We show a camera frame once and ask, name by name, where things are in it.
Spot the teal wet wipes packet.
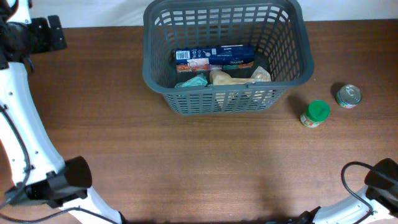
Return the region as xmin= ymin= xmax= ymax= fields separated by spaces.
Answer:
xmin=175 ymin=73 xmax=208 ymax=88

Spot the tan grain pouch bag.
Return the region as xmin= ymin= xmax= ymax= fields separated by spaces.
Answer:
xmin=208 ymin=65 xmax=272 ymax=106

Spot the blue cardboard food box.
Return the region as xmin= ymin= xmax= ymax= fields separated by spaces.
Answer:
xmin=174 ymin=45 xmax=254 ymax=73

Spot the grey plastic shopping basket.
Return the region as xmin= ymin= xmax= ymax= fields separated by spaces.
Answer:
xmin=142 ymin=0 xmax=314 ymax=114

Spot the green lid glass jar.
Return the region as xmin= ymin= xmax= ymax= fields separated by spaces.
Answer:
xmin=300 ymin=100 xmax=330 ymax=128

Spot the silver pull-tab tin can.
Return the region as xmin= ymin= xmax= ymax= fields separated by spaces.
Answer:
xmin=336 ymin=85 xmax=363 ymax=109

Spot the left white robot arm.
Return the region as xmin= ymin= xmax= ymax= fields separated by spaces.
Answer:
xmin=1 ymin=0 xmax=126 ymax=223

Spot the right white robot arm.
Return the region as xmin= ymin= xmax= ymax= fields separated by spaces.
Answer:
xmin=286 ymin=158 xmax=397 ymax=224

